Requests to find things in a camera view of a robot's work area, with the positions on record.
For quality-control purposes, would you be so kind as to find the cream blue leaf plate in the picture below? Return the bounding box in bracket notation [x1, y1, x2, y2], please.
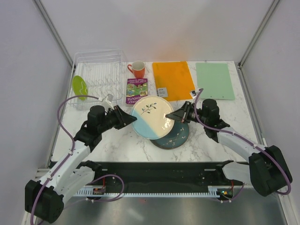
[131, 96, 174, 140]

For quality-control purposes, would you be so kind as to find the white wire dish rack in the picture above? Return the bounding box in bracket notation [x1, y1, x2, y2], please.
[68, 49, 128, 106]

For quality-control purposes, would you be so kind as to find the orange cutting board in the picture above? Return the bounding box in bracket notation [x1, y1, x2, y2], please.
[152, 61, 195, 102]

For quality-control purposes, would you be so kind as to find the left aluminium frame post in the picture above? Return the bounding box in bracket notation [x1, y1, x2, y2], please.
[33, 0, 73, 67]

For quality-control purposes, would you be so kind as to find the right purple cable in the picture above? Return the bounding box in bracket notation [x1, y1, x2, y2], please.
[195, 88, 293, 203]

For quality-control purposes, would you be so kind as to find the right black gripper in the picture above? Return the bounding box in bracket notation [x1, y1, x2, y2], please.
[167, 101, 208, 125]

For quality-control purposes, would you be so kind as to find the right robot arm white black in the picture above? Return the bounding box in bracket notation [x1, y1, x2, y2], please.
[166, 99, 293, 196]

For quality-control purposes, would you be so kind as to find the white slotted cable duct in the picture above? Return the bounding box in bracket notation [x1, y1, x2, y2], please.
[73, 186, 233, 198]

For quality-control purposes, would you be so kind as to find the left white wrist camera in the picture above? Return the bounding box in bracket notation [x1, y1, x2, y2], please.
[98, 94, 114, 112]

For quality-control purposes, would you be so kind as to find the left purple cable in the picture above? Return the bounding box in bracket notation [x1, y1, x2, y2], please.
[30, 95, 125, 225]

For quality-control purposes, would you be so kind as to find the light green cutting board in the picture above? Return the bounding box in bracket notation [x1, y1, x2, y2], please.
[195, 62, 235, 100]

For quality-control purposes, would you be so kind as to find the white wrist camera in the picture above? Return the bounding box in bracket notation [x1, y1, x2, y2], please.
[98, 94, 114, 112]
[190, 88, 203, 98]

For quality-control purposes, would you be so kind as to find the aluminium frame post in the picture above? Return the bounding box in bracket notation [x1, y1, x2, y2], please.
[33, 0, 73, 67]
[237, 0, 281, 70]

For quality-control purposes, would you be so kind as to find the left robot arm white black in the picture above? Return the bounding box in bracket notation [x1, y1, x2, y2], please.
[25, 105, 137, 224]

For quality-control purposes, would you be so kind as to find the orange mug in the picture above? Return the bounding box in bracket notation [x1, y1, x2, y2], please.
[127, 61, 145, 79]

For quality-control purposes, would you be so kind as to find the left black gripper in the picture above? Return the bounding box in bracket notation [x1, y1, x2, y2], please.
[98, 105, 137, 133]

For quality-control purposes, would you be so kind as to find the dark blue floral plate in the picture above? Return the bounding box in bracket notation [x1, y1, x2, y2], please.
[150, 122, 190, 150]

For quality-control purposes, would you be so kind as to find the right aluminium frame post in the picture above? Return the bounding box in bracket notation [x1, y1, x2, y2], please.
[237, 0, 281, 70]

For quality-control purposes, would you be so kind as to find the green white plate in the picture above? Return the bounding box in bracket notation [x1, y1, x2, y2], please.
[72, 75, 88, 101]

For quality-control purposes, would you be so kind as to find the purple cable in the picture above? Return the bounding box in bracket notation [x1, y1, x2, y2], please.
[30, 95, 125, 225]
[195, 88, 293, 203]

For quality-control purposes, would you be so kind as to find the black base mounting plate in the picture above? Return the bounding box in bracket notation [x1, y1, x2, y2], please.
[79, 161, 242, 191]

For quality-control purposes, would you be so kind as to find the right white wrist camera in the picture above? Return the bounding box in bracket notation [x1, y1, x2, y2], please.
[190, 88, 203, 98]

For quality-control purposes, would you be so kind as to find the purple treehouse book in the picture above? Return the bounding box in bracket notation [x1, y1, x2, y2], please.
[126, 78, 148, 105]

